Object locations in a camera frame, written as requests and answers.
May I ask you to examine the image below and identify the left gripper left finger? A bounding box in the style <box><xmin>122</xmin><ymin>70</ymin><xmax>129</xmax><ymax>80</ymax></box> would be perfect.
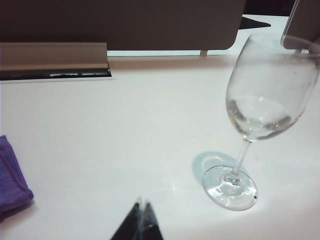
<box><xmin>109</xmin><ymin>197</ymin><xmax>143</xmax><ymax>240</ymax></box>

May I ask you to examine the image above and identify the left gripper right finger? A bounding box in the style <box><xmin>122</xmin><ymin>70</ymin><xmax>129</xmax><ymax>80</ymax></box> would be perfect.
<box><xmin>144</xmin><ymin>201</ymin><xmax>165</xmax><ymax>240</ymax></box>

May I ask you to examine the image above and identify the clear stemmed wine glass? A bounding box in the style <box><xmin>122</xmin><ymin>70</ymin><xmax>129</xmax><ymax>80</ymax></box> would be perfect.
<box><xmin>202</xmin><ymin>33</ymin><xmax>320</xmax><ymax>211</ymax></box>

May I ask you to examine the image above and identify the purple folded cloth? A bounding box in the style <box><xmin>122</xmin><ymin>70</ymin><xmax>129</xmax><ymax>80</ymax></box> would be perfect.
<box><xmin>0</xmin><ymin>135</ymin><xmax>35</xmax><ymax>222</ymax></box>

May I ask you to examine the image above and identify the wide brown desk divider panel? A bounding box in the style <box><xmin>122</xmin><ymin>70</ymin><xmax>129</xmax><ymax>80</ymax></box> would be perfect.
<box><xmin>0</xmin><ymin>0</ymin><xmax>247</xmax><ymax>51</ymax></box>

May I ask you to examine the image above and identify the beige cable tray lid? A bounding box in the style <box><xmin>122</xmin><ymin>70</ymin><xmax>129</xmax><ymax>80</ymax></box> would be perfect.
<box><xmin>0</xmin><ymin>42</ymin><xmax>109</xmax><ymax>71</ymax></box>

